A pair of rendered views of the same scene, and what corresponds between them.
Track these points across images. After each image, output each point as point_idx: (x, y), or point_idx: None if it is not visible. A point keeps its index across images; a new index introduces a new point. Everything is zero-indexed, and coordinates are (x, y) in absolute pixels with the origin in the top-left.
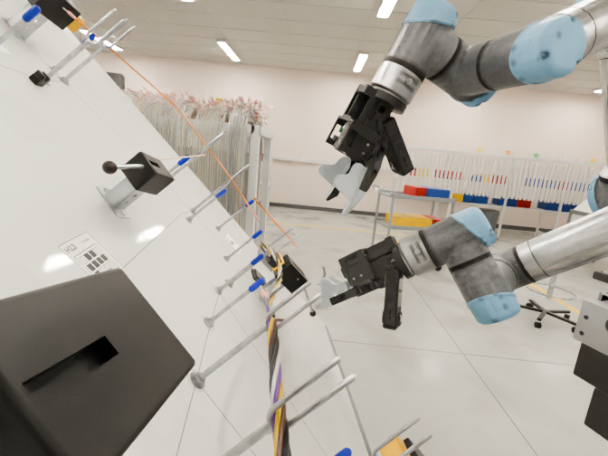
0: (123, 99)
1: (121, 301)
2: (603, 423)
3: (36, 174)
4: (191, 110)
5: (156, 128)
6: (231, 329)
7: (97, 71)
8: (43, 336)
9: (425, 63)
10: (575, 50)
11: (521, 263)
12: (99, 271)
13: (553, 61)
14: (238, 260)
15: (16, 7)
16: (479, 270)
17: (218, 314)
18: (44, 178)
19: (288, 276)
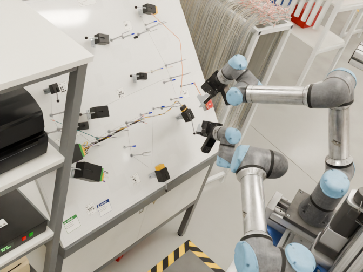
0: (177, 18)
1: (105, 108)
2: None
3: (119, 72)
4: (237, 2)
5: (214, 8)
6: (147, 119)
7: (172, 6)
8: (99, 109)
9: (228, 76)
10: (235, 101)
11: None
12: (120, 96)
13: (227, 100)
14: (180, 101)
15: None
16: (221, 148)
17: (142, 114)
18: (120, 73)
19: (184, 115)
